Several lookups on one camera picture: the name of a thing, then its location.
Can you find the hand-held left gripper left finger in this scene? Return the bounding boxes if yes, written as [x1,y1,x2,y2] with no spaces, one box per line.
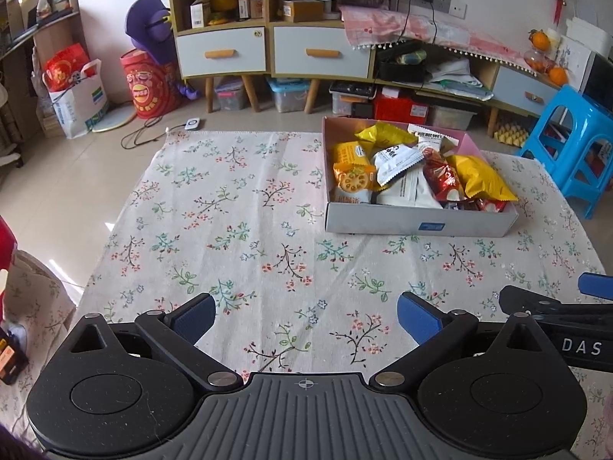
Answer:
[62,293,243,392]

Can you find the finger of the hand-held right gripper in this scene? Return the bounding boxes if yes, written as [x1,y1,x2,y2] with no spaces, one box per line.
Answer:
[499,286,613,319]
[578,272,613,300]

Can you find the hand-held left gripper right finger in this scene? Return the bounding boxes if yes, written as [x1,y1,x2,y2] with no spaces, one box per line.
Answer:
[369,292,551,388]

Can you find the pink cardboard box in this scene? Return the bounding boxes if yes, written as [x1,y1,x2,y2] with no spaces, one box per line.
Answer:
[322,116,520,239]

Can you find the dark red snack packet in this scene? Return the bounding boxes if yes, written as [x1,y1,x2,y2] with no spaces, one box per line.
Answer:
[444,198,508,214]

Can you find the large white printed snack packet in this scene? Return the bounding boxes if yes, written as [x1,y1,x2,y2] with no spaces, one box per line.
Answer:
[376,170,445,210]

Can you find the red white snack packet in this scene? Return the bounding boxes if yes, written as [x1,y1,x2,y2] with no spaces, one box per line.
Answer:
[422,150,467,203]

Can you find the large yellow snack packet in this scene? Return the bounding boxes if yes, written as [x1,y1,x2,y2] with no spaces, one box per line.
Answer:
[447,153,519,202]

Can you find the white snack packet black lettering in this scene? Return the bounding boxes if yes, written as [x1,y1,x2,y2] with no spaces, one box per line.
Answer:
[372,144,425,186]

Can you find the yellow snack packet orange print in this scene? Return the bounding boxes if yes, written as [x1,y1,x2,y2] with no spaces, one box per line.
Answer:
[334,141,373,169]

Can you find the white snack packet green print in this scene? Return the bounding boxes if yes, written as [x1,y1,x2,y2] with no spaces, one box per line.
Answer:
[408,125,461,154]

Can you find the floral tablecloth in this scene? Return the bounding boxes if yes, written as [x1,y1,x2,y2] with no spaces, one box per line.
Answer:
[74,130,613,460]

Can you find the pale floral cloth cushion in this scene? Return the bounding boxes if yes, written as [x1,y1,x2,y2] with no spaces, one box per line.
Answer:
[0,248,77,442]

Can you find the blue plastic stool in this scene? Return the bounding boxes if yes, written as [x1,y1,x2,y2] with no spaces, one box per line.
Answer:
[516,84,613,221]

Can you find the egg tray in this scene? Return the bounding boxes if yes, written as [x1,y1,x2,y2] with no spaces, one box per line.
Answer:
[493,122,530,147]

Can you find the black orange device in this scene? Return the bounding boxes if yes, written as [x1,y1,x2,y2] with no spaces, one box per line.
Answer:
[0,326,30,386]

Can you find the red cloth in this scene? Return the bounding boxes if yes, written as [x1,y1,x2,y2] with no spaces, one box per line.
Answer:
[0,215,16,274]

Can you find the white microwave oven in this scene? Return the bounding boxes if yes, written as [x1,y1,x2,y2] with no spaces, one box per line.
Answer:
[558,33,613,111]

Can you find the wide clear storage bin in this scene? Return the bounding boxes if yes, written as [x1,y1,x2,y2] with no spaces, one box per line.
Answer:
[428,103,480,131]

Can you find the red box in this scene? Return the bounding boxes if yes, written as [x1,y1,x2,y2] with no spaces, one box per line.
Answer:
[372,92,429,125]

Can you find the round white base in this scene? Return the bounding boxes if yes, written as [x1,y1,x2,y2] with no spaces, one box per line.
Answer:
[91,105,137,133]

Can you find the small clear storage bin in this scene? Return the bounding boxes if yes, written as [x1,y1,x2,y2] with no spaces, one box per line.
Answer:
[214,77,250,112]

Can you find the oranges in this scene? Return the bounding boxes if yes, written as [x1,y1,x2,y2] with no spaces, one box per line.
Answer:
[523,48,551,72]

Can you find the red cartoon bag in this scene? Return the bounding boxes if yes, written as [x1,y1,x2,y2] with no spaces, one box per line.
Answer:
[120,50,185,120]

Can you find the clear bin black lid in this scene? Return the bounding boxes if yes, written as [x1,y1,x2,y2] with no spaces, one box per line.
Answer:
[329,81,377,118]

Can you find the white shopping bag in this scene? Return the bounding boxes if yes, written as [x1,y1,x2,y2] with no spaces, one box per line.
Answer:
[47,59,110,140]

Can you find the blue lid storage bin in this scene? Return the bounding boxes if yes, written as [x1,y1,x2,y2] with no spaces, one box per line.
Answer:
[267,78,311,114]

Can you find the low wooden tv stand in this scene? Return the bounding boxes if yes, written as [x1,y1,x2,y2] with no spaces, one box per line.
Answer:
[374,38,561,137]

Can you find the loose papers pile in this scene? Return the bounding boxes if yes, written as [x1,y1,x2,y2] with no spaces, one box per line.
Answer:
[424,57,494,101]

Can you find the black bag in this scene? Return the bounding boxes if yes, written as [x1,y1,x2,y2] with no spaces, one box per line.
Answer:
[378,41,429,83]

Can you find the white foam box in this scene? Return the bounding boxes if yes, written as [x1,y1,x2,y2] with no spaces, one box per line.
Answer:
[565,16,613,56]

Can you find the wooden drawer cabinet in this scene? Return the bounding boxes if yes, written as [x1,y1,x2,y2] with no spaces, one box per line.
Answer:
[268,19,377,115]

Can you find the red gift bag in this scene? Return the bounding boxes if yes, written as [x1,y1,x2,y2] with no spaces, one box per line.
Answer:
[43,43,92,92]

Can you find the pink cherry print cloth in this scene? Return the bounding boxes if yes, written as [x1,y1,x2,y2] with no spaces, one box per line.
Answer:
[339,5,539,77]

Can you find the purple plush toy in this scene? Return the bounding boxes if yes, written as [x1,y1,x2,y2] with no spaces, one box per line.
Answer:
[125,0,199,101]

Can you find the small brown white carton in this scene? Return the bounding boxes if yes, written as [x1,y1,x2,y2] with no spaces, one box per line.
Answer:
[237,0,264,21]

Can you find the wooden bookshelf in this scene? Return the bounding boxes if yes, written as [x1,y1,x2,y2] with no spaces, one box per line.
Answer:
[0,0,82,120]

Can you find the brown cardboard box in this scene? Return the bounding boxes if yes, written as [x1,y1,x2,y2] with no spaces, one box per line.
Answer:
[282,0,326,23]

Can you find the black charger cable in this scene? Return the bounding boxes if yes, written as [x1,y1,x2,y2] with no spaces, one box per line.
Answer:
[120,122,187,150]

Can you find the white drawer wooden handle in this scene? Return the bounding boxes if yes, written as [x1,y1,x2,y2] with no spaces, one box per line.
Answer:
[175,27,266,79]
[273,26,372,76]
[492,64,559,117]

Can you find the black power cable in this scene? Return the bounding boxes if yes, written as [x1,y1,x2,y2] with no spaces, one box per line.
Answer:
[397,2,439,44]

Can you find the wall socket panel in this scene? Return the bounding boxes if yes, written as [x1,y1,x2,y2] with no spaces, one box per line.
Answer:
[402,0,467,16]

